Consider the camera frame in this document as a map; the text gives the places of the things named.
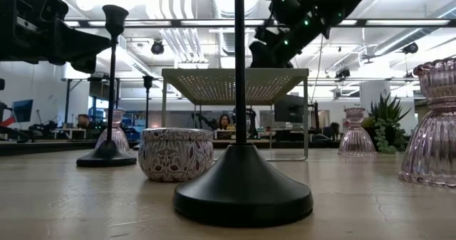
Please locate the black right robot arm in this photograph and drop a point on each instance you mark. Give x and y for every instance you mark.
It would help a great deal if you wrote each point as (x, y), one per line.
(342, 5)

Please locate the background black robot arm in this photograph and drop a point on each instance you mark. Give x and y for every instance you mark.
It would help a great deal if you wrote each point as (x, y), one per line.
(251, 122)
(203, 120)

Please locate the black monitor back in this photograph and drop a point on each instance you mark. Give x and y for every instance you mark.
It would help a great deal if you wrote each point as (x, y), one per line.
(288, 108)

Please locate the blue lit monitor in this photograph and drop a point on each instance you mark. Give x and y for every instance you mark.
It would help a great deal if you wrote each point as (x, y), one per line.
(22, 110)

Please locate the green perforated metal shelf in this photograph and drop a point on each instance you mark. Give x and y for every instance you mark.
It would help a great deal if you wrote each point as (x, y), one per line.
(213, 87)

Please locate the black ceiling spotlight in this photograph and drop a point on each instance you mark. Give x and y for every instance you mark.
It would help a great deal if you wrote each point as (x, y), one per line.
(410, 48)
(342, 72)
(157, 47)

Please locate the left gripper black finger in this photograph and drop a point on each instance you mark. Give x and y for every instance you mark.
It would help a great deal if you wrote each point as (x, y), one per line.
(85, 65)
(82, 44)

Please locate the potted green succulent plant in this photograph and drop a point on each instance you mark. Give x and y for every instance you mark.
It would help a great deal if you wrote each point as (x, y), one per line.
(386, 126)

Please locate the white small table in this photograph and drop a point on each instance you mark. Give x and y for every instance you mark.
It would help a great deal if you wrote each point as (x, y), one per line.
(71, 130)

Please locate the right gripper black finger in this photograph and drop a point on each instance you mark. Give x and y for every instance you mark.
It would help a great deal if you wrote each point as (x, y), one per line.
(261, 56)

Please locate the white maroon floral candle tin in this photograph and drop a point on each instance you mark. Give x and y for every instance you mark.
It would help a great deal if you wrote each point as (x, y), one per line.
(174, 158)

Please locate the pink ribbed glass candle holder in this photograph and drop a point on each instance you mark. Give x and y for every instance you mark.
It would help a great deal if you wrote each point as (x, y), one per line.
(356, 140)
(121, 135)
(431, 144)

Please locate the person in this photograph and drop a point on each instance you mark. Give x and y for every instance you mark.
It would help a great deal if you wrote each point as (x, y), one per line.
(223, 120)
(83, 120)

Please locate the black tall candlestick holder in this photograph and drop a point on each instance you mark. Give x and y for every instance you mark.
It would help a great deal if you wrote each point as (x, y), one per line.
(107, 156)
(147, 81)
(242, 190)

